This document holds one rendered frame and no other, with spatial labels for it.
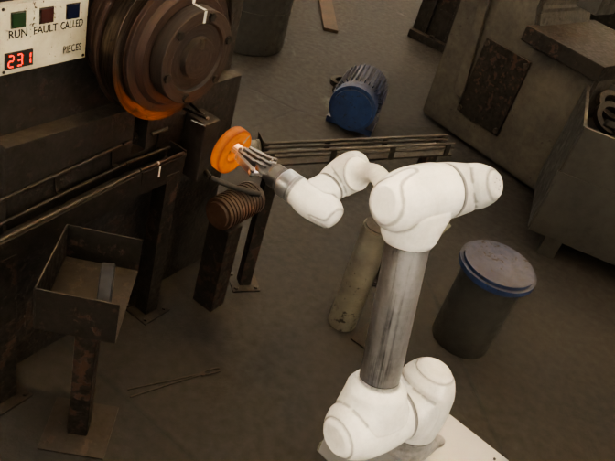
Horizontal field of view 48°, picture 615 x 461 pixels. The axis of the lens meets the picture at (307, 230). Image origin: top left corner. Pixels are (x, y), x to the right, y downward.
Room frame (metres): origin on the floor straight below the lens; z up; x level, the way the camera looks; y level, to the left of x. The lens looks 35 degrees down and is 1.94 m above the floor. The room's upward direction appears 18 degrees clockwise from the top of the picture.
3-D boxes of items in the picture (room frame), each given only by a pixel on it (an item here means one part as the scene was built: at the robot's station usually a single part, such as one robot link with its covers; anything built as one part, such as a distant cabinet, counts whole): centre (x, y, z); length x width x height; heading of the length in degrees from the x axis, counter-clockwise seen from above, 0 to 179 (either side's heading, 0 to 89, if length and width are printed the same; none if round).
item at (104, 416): (1.30, 0.50, 0.36); 0.26 x 0.20 x 0.72; 9
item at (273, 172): (1.80, 0.16, 0.83); 0.09 x 0.08 x 0.07; 64
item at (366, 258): (2.18, -0.25, 0.26); 0.12 x 0.12 x 0.52
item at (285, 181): (1.76, 0.09, 0.83); 0.09 x 0.06 x 0.09; 154
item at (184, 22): (1.81, 0.46, 1.11); 0.28 x 0.06 x 0.28; 154
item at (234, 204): (2.10, 0.28, 0.27); 0.22 x 0.13 x 0.53; 154
